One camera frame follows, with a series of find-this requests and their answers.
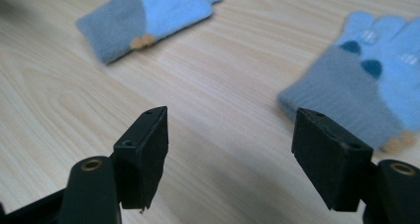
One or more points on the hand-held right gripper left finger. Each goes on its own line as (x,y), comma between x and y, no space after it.
(143,158)

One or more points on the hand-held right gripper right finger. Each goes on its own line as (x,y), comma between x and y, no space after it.
(330,161)

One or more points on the blue and grey knit glove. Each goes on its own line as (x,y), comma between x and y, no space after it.
(132,22)
(356,95)

